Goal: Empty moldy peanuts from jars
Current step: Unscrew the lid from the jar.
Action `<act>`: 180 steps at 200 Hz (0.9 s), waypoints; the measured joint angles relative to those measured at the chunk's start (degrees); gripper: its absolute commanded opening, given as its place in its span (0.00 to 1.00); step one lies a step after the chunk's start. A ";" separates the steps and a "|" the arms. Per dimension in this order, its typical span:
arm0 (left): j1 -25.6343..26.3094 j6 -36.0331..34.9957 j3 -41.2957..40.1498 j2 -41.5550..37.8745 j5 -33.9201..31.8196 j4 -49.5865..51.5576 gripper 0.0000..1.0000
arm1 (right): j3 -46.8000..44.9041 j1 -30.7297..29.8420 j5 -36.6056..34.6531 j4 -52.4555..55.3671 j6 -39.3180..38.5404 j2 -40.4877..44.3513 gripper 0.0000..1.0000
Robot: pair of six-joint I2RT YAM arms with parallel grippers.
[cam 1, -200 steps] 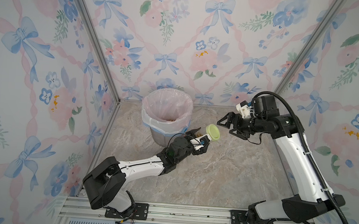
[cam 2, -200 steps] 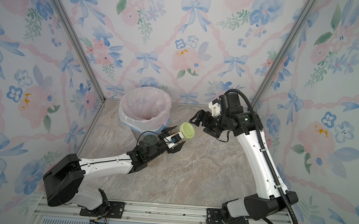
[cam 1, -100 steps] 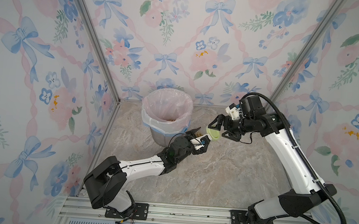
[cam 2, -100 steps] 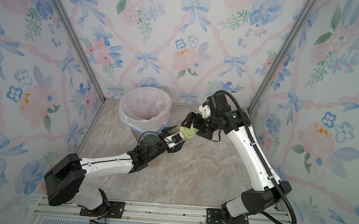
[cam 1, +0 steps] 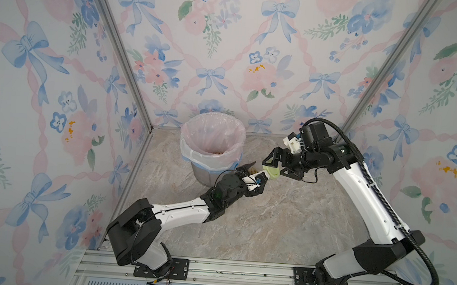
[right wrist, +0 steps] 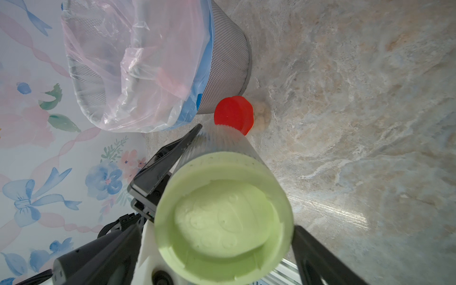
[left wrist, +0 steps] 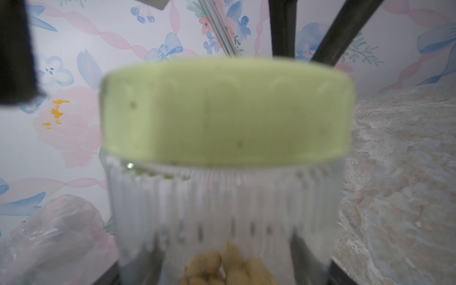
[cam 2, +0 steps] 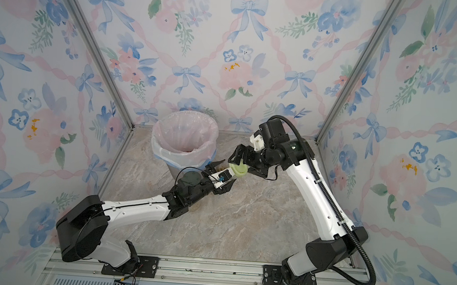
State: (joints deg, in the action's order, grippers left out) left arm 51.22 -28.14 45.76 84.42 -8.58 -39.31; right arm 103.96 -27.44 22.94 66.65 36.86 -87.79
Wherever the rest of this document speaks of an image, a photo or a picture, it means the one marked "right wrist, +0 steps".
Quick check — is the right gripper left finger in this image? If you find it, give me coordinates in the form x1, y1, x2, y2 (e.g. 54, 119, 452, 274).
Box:
62, 224, 142, 285

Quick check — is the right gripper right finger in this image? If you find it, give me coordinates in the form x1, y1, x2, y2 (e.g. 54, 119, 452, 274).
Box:
292, 225, 367, 285

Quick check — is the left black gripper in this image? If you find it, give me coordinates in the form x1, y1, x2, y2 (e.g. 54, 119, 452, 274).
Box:
127, 123, 203, 223

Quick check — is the green lid jar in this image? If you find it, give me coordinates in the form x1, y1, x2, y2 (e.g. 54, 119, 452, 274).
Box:
154, 124, 294, 285

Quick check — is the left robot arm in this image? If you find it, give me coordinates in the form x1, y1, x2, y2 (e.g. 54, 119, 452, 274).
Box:
23, 124, 202, 285

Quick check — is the red lid peanut jar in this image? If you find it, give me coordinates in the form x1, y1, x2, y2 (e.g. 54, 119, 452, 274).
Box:
214, 96, 271, 135

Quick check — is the grey mesh trash bin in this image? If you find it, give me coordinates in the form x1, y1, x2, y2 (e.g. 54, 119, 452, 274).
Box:
63, 0, 253, 115

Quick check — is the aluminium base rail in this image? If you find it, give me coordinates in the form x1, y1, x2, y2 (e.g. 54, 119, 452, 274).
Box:
252, 259, 302, 285

